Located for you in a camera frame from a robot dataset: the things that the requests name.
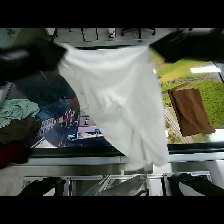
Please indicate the white T-shirt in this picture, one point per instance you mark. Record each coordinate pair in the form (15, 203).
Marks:
(116, 93)

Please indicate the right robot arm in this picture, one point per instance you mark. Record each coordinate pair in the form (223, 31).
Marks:
(190, 45)

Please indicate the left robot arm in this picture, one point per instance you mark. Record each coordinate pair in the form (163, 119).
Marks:
(30, 60)

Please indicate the pale green garment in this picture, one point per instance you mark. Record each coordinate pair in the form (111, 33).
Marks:
(18, 110)

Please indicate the dark brown garment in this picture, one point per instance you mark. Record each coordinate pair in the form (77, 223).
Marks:
(18, 131)

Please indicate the red garment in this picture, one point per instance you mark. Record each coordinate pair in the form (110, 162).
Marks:
(13, 153)

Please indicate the silver frame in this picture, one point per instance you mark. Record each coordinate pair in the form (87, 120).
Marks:
(66, 164)

